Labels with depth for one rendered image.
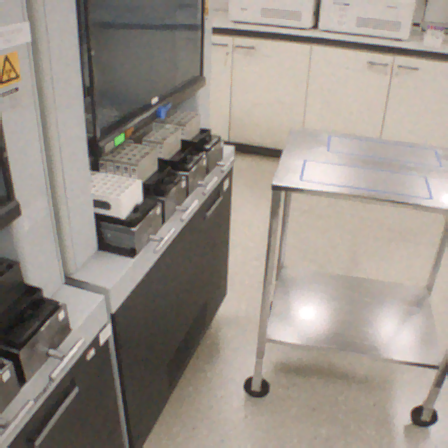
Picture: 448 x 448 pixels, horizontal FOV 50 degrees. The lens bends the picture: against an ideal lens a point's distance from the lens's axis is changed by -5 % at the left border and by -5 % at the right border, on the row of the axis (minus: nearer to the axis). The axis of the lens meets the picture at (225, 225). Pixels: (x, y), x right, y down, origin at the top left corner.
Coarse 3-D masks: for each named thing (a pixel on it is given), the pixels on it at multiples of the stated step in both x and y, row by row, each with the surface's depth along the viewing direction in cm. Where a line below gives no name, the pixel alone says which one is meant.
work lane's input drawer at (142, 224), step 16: (144, 208) 113; (160, 208) 118; (96, 224) 110; (112, 224) 109; (128, 224) 108; (144, 224) 111; (160, 224) 120; (112, 240) 111; (128, 240) 109; (144, 240) 113; (160, 240) 114
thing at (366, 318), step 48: (288, 144) 150; (336, 144) 152; (384, 144) 154; (288, 192) 173; (336, 192) 123; (384, 192) 124; (432, 192) 126; (288, 288) 177; (336, 288) 178; (384, 288) 178; (432, 288) 179; (288, 336) 156; (336, 336) 156; (384, 336) 156; (432, 336) 156; (432, 384) 150
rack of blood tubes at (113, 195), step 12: (96, 180) 114; (108, 180) 115; (120, 180) 114; (132, 180) 115; (96, 192) 109; (108, 192) 109; (120, 192) 110; (132, 192) 111; (96, 204) 116; (108, 204) 116; (120, 204) 107; (132, 204) 112; (120, 216) 109
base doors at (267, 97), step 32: (256, 64) 318; (288, 64) 311; (320, 64) 305; (352, 64) 298; (416, 64) 286; (224, 96) 336; (256, 96) 329; (288, 96) 322; (320, 96) 315; (352, 96) 307; (384, 96) 300; (416, 96) 295; (224, 128) 347; (256, 128) 340; (288, 128) 332; (320, 128) 325; (352, 128) 317; (384, 128) 311; (416, 128) 304
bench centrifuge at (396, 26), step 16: (336, 0) 284; (352, 0) 281; (368, 0) 278; (384, 0) 275; (400, 0) 273; (320, 16) 292; (336, 16) 288; (352, 16) 285; (368, 16) 282; (384, 16) 280; (400, 16) 277; (352, 32) 290; (368, 32) 287; (384, 32) 284; (400, 32) 281
